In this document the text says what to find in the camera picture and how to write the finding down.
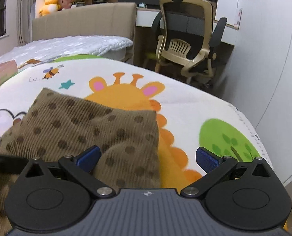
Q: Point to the beige upholstered headboard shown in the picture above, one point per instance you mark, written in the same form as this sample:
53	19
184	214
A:
108	19

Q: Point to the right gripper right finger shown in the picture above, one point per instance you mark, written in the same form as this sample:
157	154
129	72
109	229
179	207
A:
216	168

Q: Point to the cartoon animal play mat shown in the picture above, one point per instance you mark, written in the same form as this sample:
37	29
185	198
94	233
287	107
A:
251	200

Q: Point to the beige mesh office chair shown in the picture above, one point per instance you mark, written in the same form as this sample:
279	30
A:
194	54

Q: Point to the white board on desk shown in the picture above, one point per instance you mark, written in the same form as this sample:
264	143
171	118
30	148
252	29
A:
229	9

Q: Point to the yellow duck plush toy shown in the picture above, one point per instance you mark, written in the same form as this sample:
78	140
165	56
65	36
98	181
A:
50	6

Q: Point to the pink gift box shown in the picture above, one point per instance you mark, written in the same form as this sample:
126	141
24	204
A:
7	70

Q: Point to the brown polka dot garment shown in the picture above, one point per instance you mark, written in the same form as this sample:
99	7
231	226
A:
43	198

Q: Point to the grey window curtain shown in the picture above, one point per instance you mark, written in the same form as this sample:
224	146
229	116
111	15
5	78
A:
25	14

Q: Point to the white quilted mattress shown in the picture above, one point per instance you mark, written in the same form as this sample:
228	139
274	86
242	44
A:
71	45

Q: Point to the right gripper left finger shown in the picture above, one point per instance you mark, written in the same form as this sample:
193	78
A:
80	167

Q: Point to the pink plush toy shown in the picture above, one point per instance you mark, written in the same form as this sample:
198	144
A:
65	4

